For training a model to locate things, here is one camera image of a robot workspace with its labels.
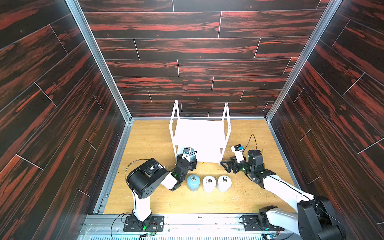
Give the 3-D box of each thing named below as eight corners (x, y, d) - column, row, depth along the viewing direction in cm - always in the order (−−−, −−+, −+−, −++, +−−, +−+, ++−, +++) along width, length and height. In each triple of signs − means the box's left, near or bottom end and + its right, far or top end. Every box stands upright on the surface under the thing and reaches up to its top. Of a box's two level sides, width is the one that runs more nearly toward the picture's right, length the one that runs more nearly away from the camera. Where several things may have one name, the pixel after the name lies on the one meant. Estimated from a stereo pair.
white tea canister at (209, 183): (202, 192, 85) (203, 187, 79) (202, 181, 89) (203, 175, 83) (215, 192, 85) (216, 187, 79) (214, 181, 89) (215, 175, 83)
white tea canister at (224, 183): (217, 191, 86) (219, 186, 79) (216, 181, 90) (218, 175, 83) (229, 191, 85) (232, 186, 79) (227, 181, 90) (230, 175, 83)
